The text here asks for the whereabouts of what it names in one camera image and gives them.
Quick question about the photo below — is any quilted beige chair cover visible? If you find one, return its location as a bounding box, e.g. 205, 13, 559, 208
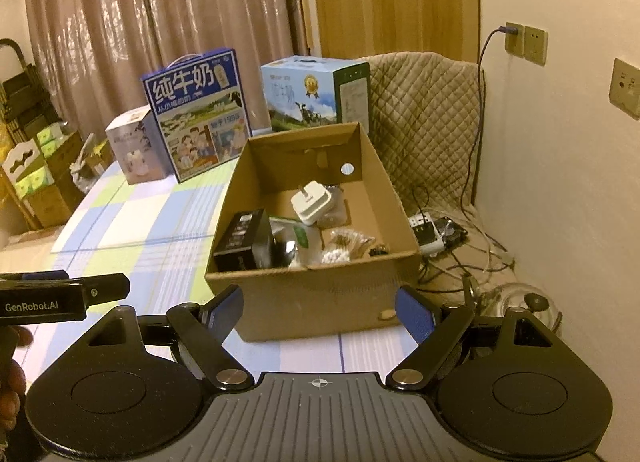
367, 52, 486, 223

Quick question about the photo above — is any brown cardboard box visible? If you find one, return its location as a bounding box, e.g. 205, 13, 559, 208
205, 122, 421, 343

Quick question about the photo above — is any stack of green tissue packs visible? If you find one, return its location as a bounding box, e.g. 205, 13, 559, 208
12, 124, 66, 197

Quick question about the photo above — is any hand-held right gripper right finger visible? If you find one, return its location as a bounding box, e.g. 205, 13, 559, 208
386, 285, 557, 390

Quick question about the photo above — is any dark blue milk carton box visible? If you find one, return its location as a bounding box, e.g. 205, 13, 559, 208
140, 46, 252, 183

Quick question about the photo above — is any beige wall socket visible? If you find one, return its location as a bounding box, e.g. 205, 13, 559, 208
522, 26, 549, 65
504, 22, 526, 55

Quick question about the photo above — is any black cooling fan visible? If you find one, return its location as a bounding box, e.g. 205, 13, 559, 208
432, 217, 468, 247

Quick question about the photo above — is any black power cable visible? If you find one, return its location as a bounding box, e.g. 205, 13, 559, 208
410, 184, 437, 223

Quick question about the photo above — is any white plug adapter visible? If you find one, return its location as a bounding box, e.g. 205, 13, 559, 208
291, 181, 333, 227

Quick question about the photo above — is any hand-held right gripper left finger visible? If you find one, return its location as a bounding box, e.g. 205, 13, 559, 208
80, 284, 251, 390

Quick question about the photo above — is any grey plastic bag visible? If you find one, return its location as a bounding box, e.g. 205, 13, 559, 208
70, 134, 101, 183

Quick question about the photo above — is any stainless steel kettle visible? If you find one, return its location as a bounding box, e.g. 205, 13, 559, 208
462, 277, 563, 337

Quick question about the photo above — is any beige wall switch plate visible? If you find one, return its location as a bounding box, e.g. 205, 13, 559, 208
609, 58, 640, 120

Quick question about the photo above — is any black folding rack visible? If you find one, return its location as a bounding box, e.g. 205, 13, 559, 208
0, 39, 61, 135

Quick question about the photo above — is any clear snack bag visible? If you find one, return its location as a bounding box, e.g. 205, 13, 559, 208
270, 215, 323, 271

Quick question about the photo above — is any black shaver box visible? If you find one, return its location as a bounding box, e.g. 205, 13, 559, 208
213, 208, 275, 273

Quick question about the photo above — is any checked tablecloth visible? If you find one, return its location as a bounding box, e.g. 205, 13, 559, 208
0, 162, 426, 378

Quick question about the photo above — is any light blue milk carton box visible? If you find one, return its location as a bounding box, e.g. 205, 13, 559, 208
261, 56, 371, 135

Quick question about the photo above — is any cotton swab bag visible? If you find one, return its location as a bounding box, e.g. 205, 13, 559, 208
320, 227, 376, 263

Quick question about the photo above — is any plastic bag with items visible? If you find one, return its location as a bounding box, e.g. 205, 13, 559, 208
75, 134, 113, 193

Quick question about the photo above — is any white power cable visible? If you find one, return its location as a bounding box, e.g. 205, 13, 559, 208
440, 222, 516, 273

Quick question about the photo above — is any brown curtain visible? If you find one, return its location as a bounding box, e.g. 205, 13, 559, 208
22, 0, 313, 133

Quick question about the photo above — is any stack of tissue boxes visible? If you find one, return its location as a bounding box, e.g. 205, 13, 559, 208
20, 129, 86, 227

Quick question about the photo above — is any white humidifier box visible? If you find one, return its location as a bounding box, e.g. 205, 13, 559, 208
105, 104, 168, 186

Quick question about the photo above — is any clear plastic bag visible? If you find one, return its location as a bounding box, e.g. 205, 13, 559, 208
325, 187, 349, 227

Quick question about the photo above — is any white power strip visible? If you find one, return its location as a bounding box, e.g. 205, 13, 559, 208
407, 212, 445, 257

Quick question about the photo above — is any person's left hand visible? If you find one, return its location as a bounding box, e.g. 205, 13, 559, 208
0, 328, 34, 432

